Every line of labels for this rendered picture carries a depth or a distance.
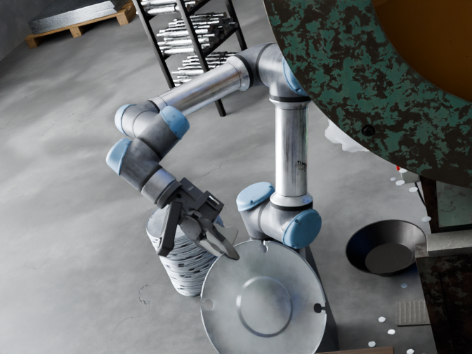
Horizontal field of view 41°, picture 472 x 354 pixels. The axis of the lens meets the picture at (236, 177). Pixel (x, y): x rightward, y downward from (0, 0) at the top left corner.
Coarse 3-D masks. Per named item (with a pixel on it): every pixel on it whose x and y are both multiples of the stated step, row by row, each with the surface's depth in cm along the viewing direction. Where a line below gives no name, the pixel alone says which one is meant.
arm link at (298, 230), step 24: (264, 48) 163; (264, 72) 161; (288, 72) 154; (288, 96) 158; (288, 120) 161; (288, 144) 164; (288, 168) 166; (288, 192) 168; (264, 216) 175; (288, 216) 168; (312, 216) 169; (288, 240) 169; (312, 240) 173
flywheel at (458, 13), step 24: (384, 0) 102; (408, 0) 101; (432, 0) 100; (456, 0) 99; (384, 24) 104; (408, 24) 103; (432, 24) 102; (456, 24) 101; (408, 48) 105; (432, 48) 105; (456, 48) 104; (432, 72) 107; (456, 72) 106
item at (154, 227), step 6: (156, 210) 263; (162, 210) 262; (162, 216) 258; (150, 222) 257; (156, 222) 256; (162, 222) 254; (150, 228) 254; (156, 228) 252; (180, 228) 247; (150, 234) 250; (156, 234) 249; (180, 234) 244
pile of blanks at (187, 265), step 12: (156, 240) 247; (180, 240) 242; (180, 252) 246; (192, 252) 246; (204, 252) 248; (168, 264) 253; (180, 264) 250; (192, 264) 249; (204, 264) 250; (180, 276) 255; (192, 276) 252; (204, 276) 252; (180, 288) 260; (192, 288) 256
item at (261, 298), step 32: (224, 256) 137; (256, 256) 140; (288, 256) 143; (224, 288) 135; (256, 288) 137; (288, 288) 140; (320, 288) 143; (224, 320) 133; (256, 320) 134; (288, 320) 137; (320, 320) 140; (224, 352) 130; (256, 352) 133; (288, 352) 135
